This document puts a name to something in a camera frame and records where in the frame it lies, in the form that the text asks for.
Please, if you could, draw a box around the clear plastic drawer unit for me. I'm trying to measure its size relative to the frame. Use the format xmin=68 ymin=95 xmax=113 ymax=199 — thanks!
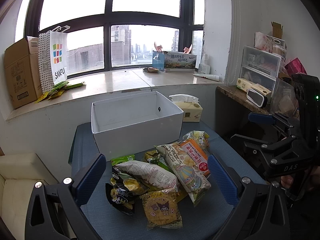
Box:
xmin=239 ymin=46 xmax=281 ymax=91

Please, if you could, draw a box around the white black device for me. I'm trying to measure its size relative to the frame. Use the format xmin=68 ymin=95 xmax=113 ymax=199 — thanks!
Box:
xmin=246 ymin=88 xmax=267 ymax=108

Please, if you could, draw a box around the clear plastic container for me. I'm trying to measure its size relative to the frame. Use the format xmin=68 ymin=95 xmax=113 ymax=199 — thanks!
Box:
xmin=270 ymin=79 xmax=298 ymax=117

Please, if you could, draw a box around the yellow green snack packet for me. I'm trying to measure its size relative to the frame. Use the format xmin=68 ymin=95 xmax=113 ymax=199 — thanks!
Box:
xmin=182 ymin=131 xmax=209 ymax=151

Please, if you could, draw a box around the brown cardboard box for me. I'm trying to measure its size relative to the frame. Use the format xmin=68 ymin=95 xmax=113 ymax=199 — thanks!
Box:
xmin=4 ymin=36 xmax=42 ymax=109

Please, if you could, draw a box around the pink box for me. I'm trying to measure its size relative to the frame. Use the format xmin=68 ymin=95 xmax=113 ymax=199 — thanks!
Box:
xmin=285 ymin=58 xmax=307 ymax=76

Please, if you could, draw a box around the cream leather sofa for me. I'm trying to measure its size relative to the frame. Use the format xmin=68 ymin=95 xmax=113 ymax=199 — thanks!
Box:
xmin=1 ymin=153 xmax=58 ymax=239

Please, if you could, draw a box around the black window frame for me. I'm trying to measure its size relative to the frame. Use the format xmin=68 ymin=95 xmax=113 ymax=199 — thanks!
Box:
xmin=23 ymin=0 xmax=205 ymax=77

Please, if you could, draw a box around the white Sanfu paper bag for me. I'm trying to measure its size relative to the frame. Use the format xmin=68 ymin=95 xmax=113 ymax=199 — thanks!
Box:
xmin=38 ymin=25 xmax=70 ymax=93

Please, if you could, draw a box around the orange illustrated snack bag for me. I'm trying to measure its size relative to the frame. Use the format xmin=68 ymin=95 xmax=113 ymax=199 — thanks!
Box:
xmin=156 ymin=139 xmax=211 ymax=206

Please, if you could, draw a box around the green yellow sachets pile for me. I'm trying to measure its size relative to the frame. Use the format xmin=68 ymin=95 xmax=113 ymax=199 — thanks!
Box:
xmin=35 ymin=81 xmax=85 ymax=103

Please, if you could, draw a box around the cream green carton box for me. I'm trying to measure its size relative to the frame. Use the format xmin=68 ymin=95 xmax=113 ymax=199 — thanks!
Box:
xmin=236 ymin=78 xmax=272 ymax=96

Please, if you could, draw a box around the white tube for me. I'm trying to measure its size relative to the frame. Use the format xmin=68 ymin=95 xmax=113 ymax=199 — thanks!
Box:
xmin=193 ymin=73 xmax=224 ymax=82

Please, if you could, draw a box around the blue printed tissue box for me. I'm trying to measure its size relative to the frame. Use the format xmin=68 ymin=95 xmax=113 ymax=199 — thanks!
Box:
xmin=152 ymin=51 xmax=197 ymax=72

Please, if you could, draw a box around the white printed snack bag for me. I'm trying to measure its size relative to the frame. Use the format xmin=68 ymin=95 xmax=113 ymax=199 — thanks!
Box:
xmin=115 ymin=160 xmax=179 ymax=192

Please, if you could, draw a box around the white pump bottle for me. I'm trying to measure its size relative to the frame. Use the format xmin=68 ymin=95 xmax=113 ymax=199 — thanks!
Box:
xmin=198 ymin=54 xmax=210 ymax=74

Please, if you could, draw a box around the small wrapper on sill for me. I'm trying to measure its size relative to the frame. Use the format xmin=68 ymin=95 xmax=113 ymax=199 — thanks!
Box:
xmin=143 ymin=67 xmax=159 ymax=73

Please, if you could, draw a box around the dark green snack packet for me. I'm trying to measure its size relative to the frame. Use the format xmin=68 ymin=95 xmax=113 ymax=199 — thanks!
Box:
xmin=143 ymin=150 xmax=161 ymax=164

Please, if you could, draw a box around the soft tissue pack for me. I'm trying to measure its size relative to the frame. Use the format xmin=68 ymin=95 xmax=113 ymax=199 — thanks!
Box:
xmin=169 ymin=94 xmax=203 ymax=122

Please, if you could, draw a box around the white cardboard box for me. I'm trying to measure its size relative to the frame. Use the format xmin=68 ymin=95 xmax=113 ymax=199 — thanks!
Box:
xmin=91 ymin=91 xmax=184 ymax=160

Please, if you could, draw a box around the blue table cloth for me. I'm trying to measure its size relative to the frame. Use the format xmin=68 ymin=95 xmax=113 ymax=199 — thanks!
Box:
xmin=81 ymin=122 xmax=265 ymax=239

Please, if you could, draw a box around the Kuromi yellow cookie packet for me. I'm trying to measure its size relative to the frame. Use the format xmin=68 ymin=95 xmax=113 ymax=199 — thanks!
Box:
xmin=140 ymin=189 xmax=183 ymax=230

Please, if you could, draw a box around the green small snack box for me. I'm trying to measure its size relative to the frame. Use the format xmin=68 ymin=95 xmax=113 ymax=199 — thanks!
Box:
xmin=111 ymin=154 xmax=135 ymax=166

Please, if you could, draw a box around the person's right hand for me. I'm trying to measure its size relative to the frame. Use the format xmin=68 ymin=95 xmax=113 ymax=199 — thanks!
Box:
xmin=280 ymin=176 xmax=293 ymax=189

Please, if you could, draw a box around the dark side shelf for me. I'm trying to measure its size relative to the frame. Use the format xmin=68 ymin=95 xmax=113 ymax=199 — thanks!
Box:
xmin=215 ymin=85 xmax=277 ymax=145

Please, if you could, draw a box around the black yellow chip bag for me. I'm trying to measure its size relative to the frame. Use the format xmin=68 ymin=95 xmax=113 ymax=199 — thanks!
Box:
xmin=105 ymin=166 xmax=148 ymax=217

